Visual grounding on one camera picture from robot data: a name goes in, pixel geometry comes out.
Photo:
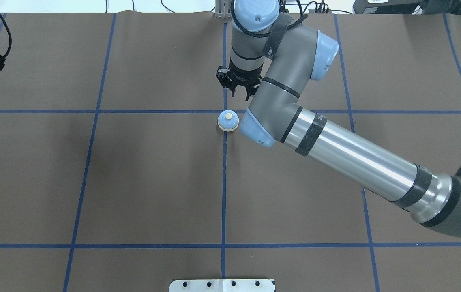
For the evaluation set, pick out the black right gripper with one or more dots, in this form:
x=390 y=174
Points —
x=243 y=77

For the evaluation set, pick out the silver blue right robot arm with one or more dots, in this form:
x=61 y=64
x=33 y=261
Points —
x=273 y=57

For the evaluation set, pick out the black box top right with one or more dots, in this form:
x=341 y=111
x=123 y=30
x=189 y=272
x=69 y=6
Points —
x=405 y=7

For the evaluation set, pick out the aluminium frame post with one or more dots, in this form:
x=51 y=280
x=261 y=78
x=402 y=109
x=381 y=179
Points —
x=223 y=9

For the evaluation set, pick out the white camera stand pillar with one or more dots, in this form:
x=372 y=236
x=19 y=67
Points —
x=223 y=285

